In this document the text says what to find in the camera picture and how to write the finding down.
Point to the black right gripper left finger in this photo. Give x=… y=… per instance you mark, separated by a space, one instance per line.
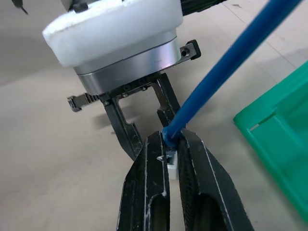
x=144 y=187

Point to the green plastic bin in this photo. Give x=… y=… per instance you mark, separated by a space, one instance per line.
x=284 y=125

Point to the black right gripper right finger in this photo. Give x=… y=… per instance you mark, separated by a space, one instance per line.
x=207 y=192

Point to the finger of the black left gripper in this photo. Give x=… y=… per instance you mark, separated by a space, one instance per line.
x=128 y=137
x=169 y=101

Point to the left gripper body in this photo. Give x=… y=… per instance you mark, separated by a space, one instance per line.
x=125 y=68

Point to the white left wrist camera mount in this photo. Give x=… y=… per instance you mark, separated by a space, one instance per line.
x=108 y=36

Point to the white coupler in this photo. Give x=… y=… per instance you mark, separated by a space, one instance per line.
x=172 y=169

